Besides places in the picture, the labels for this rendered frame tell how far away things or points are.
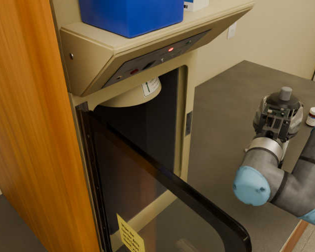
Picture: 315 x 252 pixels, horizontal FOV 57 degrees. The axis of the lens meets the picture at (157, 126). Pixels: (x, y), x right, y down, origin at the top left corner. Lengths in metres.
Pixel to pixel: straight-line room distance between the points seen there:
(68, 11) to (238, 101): 1.07
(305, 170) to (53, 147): 0.49
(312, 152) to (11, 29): 0.57
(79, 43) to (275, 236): 0.70
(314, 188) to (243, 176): 0.13
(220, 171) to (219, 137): 0.18
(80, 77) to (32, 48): 0.12
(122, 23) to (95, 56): 0.05
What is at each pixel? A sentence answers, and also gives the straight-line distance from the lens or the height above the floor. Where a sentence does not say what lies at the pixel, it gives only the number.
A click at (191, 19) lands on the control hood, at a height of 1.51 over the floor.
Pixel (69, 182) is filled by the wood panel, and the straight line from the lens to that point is 0.41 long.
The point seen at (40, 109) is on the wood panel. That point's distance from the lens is 0.35.
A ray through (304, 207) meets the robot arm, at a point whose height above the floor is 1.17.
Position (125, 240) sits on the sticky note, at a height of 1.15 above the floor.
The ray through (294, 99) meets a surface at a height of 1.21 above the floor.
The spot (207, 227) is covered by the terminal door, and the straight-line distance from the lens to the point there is 0.33.
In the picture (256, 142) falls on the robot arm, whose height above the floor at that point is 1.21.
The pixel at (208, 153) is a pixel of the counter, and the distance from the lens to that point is 1.06.
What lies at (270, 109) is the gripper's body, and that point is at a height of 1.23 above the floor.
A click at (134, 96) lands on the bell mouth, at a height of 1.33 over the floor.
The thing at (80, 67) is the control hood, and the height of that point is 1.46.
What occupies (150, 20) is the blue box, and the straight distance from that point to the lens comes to 0.37.
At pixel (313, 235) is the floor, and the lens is 2.19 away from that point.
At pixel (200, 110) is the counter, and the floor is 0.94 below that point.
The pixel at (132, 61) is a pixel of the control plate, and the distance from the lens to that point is 0.40.
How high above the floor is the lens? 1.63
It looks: 35 degrees down
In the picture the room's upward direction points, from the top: straight up
